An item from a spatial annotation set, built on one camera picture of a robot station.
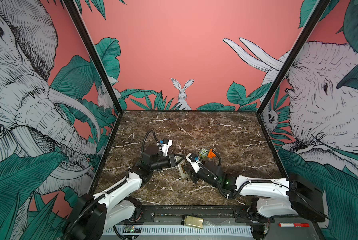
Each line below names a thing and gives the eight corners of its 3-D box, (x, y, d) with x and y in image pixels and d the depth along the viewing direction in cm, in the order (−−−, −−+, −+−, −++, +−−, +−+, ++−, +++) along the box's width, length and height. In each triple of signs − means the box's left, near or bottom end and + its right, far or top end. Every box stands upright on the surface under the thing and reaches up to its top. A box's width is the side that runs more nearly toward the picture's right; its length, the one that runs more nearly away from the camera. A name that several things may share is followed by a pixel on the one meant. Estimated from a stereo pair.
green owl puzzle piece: (197, 156, 98) (197, 154, 96) (201, 148, 101) (201, 147, 100) (205, 159, 96) (206, 158, 94) (209, 152, 100) (209, 150, 98)
